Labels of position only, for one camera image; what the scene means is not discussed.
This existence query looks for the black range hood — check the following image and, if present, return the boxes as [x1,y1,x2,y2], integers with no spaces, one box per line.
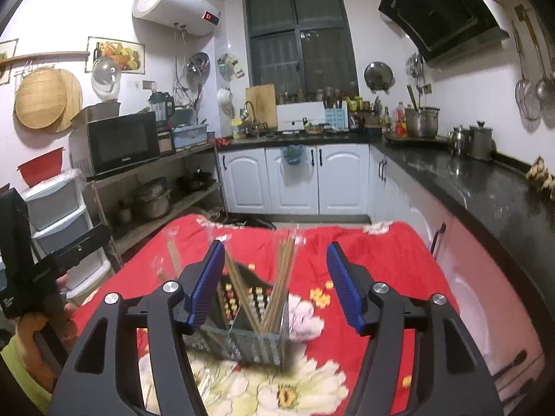
[378,0,510,63]

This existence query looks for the plastic-wrapped chopsticks pair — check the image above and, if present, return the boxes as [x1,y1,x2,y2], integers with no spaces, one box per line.
[191,364,226,404]

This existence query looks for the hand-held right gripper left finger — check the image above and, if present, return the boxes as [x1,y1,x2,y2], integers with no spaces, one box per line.
[49,240,226,416]

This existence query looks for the steel canister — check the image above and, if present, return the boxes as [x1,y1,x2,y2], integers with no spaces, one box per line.
[470,120,494,160]

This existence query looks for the framed wall picture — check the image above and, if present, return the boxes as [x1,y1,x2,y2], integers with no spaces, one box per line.
[0,39,19,85]

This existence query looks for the round bamboo lid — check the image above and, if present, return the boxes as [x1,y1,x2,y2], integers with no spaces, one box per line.
[14,67,67,130]

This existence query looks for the brown leaf-wrapped dumplings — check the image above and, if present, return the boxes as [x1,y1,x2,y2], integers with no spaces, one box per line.
[526,156,555,202]

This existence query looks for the red plastic basin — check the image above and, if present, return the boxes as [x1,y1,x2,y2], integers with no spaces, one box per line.
[17,147,66,186]

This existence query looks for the fruit wall poster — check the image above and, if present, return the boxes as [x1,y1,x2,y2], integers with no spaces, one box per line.
[85,37,145,73]

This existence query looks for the brown wooden chopsticks bundle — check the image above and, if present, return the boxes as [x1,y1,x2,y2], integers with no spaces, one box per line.
[260,232,299,332]

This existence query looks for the steel stock pot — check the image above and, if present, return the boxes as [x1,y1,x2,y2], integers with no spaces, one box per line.
[405,106,442,138]

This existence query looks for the blue knife block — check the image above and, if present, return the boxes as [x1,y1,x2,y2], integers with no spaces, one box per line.
[324,108,348,130]

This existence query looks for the blue plastic tray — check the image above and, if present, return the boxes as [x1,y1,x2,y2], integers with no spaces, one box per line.
[172,123,209,148]

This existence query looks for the steel pot with lid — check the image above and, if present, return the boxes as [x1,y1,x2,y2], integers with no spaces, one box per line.
[132,177,171,219]

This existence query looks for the white water heater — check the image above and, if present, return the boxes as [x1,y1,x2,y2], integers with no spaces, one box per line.
[132,0,222,37]

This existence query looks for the hanging steel bowl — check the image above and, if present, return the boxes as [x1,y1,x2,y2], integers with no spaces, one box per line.
[186,52,211,79]

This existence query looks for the hanging plastic bag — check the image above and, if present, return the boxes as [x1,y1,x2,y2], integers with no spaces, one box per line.
[282,144,304,165]

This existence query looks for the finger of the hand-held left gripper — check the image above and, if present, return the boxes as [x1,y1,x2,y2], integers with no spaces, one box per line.
[54,224,112,269]

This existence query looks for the black blender jug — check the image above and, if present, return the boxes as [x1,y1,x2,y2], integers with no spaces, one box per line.
[148,91,175,133]

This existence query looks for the black wok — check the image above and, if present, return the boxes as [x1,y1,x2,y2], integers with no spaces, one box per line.
[178,169,216,192]

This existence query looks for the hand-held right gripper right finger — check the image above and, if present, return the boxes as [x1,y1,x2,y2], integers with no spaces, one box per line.
[326,242,504,416]

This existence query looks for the wooden rolling pin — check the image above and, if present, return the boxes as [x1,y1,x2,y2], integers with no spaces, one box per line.
[0,51,89,68]

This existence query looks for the black kitchen countertop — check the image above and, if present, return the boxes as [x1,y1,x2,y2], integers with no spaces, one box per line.
[217,132,555,308]

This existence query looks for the person's left hand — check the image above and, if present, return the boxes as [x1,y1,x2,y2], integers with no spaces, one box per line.
[17,274,79,353]

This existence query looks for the wooden cutting board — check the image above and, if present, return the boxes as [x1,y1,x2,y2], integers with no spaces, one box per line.
[245,84,278,128]

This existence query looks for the cooking oil bottle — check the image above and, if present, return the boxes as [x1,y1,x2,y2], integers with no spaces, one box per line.
[392,102,408,137]

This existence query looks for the steel kettle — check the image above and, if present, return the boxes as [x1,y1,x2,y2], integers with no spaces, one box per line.
[449,124,473,154]

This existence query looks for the wire mesh strainer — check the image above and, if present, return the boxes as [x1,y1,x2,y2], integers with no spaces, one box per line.
[514,21,543,121]

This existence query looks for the green plastic utensil basket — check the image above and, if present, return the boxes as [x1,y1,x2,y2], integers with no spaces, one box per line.
[182,264,292,372]

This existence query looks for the black microwave oven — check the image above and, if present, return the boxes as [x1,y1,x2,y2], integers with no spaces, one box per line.
[87,111,162,177]

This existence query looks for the dark framed window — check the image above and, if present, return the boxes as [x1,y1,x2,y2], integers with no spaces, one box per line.
[243,0,358,96]

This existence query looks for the white flat-door base cabinets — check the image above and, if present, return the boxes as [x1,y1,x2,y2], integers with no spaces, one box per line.
[368,145,548,404]

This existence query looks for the steel skimmer ladle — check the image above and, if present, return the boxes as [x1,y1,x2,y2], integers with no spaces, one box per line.
[522,9,555,100]

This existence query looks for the white arched-door base cabinets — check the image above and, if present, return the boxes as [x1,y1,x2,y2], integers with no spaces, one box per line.
[217,143,371,216]

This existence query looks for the red floral tablecloth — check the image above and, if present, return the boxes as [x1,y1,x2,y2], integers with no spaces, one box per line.
[71,214,460,416]

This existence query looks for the white plastic drawer unit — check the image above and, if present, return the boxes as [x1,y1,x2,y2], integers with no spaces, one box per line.
[22,169,112,302]

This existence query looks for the glass pot lid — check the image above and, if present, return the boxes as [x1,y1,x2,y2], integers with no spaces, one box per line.
[92,55,121,100]

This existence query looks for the steel kitchen faucet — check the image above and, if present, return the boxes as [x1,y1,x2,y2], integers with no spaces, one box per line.
[242,101,261,137]

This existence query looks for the metal storage shelf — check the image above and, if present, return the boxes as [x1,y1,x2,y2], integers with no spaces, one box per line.
[84,142,226,265]

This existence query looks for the round wooden board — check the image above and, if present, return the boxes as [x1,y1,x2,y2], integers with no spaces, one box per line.
[54,68,84,133]

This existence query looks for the steel pot lid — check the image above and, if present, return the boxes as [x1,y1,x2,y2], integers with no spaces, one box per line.
[363,61,394,93]

